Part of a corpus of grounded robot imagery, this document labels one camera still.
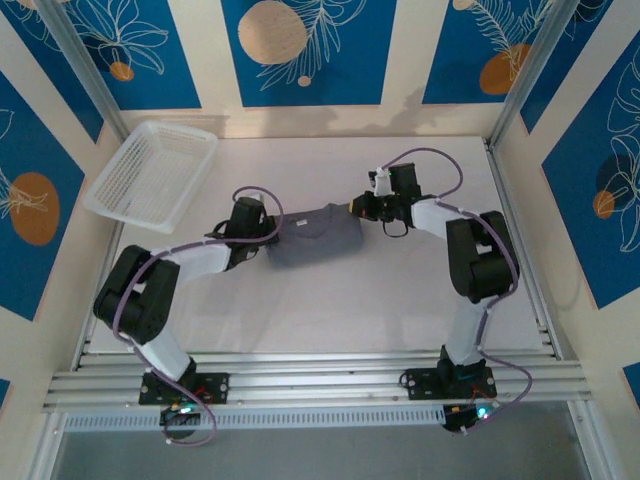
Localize grey t-shirt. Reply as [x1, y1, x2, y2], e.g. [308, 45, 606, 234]
[264, 202, 364, 271]

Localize aluminium rail frame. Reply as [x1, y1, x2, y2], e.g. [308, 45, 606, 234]
[42, 349, 594, 414]

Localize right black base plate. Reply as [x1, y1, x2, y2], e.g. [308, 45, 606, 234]
[402, 367, 499, 401]

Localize grey slotted cable duct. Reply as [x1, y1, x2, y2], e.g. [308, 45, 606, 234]
[62, 404, 446, 434]

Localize right black controller box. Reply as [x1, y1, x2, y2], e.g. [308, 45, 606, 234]
[442, 402, 496, 435]

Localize white plastic mesh basket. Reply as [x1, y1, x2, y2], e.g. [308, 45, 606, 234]
[83, 119, 219, 235]

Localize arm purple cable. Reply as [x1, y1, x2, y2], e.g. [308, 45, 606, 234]
[379, 147, 534, 436]
[112, 186, 285, 448]

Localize blue floral wall panel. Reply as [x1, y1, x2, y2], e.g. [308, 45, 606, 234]
[62, 0, 202, 111]
[0, 0, 105, 145]
[519, 0, 615, 135]
[422, 0, 564, 105]
[221, 0, 399, 108]
[542, 34, 640, 310]
[0, 72, 86, 322]

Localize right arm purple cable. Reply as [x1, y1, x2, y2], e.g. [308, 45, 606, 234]
[379, 147, 534, 436]

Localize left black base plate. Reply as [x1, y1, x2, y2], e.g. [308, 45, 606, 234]
[138, 372, 231, 406]

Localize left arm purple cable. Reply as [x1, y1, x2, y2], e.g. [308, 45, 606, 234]
[112, 186, 285, 448]

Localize left black controller box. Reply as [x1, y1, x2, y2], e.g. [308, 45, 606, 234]
[159, 403, 202, 444]

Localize aluminium corner post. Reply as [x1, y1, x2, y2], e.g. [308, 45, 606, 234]
[487, 0, 584, 151]
[35, 0, 127, 146]

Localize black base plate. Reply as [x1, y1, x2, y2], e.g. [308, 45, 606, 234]
[138, 372, 231, 406]
[402, 367, 499, 401]

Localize black controller box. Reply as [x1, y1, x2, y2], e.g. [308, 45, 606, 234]
[442, 402, 496, 435]
[159, 403, 202, 444]

